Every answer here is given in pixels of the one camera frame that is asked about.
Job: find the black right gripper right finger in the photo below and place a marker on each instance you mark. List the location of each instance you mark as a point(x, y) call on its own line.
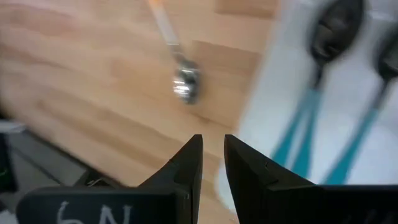
point(248, 174)

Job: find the white plastic bin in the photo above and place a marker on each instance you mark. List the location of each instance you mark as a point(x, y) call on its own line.
point(348, 140)

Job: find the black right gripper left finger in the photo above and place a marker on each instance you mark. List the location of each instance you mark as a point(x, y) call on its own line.
point(192, 161)

